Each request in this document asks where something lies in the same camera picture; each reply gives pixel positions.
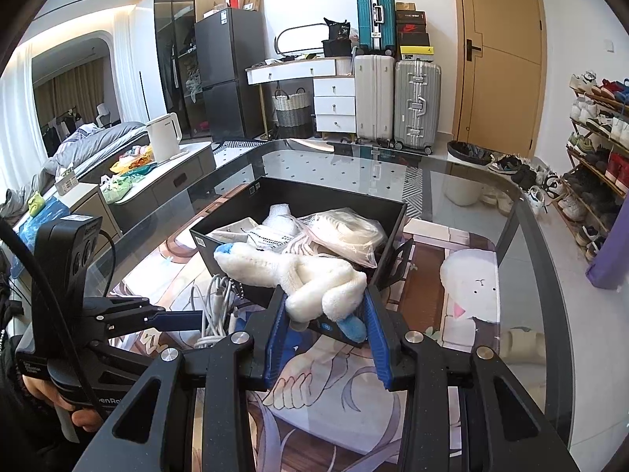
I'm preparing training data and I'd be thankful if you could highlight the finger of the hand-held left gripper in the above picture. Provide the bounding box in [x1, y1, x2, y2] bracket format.
[85, 297, 205, 341]

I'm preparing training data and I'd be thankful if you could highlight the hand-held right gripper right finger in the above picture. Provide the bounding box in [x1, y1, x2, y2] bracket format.
[364, 285, 583, 472]

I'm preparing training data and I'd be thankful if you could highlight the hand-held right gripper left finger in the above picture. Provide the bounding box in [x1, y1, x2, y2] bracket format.
[74, 285, 288, 472]

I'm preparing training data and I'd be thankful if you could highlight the white charging cable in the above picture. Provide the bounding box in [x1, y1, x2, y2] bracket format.
[194, 273, 247, 350]

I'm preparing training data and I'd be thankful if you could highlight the white and blue plush toy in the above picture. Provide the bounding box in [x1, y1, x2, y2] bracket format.
[213, 242, 369, 345]

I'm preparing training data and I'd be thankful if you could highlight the white printed packet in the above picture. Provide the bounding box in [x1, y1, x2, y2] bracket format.
[211, 223, 296, 253]

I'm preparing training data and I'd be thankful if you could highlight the clear bag of white cloth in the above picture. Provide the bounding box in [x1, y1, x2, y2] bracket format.
[300, 209, 387, 269]

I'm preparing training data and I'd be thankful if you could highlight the white foam wrap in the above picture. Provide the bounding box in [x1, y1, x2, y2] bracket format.
[262, 204, 303, 237]

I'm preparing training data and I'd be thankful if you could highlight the black cardboard box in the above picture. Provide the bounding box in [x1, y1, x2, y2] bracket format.
[189, 175, 408, 350]

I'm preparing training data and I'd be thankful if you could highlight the person's left forearm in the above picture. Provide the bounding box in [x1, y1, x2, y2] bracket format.
[0, 334, 79, 472]

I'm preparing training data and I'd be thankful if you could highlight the person's left hand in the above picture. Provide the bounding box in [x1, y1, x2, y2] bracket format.
[22, 376, 107, 433]

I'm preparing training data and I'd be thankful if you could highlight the grey drawer cabinet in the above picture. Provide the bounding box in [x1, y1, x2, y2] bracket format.
[12, 182, 122, 253]

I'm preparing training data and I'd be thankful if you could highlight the printed cartoon table mat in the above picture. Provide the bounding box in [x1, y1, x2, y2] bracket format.
[105, 216, 503, 472]

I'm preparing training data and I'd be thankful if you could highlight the black cardboard panel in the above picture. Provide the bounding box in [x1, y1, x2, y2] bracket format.
[381, 238, 416, 297]

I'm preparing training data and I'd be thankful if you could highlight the pile of colourful packets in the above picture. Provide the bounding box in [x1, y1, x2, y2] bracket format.
[101, 145, 159, 205]

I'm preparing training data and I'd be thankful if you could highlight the bed with grey blanket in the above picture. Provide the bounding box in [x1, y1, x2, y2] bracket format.
[0, 120, 153, 217]

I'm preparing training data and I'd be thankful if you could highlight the grey low cabinet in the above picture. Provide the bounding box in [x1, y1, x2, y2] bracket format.
[74, 140, 218, 229]

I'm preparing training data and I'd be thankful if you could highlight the beige slipper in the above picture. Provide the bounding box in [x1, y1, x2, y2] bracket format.
[506, 327, 547, 363]

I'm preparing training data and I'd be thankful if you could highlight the white electric kettle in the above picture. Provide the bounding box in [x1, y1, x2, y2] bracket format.
[146, 113, 184, 161]

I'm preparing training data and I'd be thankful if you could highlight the white trash bin black liner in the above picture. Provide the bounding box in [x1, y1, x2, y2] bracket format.
[446, 140, 495, 207]

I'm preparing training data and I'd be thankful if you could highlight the pile of loose shoes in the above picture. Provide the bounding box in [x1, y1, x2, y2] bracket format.
[489, 155, 567, 213]

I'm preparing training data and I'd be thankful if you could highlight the woven laundry basket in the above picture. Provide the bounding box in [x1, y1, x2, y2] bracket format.
[272, 87, 314, 139]

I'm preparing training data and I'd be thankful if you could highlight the dark glass wardrobe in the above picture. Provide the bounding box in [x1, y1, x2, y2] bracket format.
[153, 0, 227, 139]

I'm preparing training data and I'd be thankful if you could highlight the silver suitcase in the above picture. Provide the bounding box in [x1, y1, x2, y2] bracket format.
[393, 59, 442, 154]

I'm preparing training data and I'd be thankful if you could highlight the white dresser desk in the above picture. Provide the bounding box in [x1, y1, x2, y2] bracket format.
[246, 56, 357, 135]

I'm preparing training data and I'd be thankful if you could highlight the white suitcase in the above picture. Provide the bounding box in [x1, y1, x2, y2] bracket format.
[354, 54, 397, 146]

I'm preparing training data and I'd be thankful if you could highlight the dark grey refrigerator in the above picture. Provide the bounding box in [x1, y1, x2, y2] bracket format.
[194, 7, 267, 143]

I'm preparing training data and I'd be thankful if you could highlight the wooden shoe rack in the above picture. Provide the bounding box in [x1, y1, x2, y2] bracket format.
[560, 71, 629, 259]

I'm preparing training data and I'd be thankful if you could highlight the wooden door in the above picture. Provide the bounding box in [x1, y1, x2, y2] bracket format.
[451, 0, 548, 158]

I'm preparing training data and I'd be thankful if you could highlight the yellow and black shoe box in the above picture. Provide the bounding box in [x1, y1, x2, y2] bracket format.
[400, 47, 435, 64]

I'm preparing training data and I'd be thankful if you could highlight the oval mirror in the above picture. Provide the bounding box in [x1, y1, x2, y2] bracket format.
[274, 24, 345, 56]

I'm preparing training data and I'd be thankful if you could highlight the black bag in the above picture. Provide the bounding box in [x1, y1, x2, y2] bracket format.
[322, 17, 357, 58]

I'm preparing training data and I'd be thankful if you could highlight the collection of assorted shoes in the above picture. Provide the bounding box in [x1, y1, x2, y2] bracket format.
[560, 71, 629, 256]

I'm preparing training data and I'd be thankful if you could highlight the teal suitcase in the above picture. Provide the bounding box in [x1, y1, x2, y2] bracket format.
[356, 0, 397, 57]

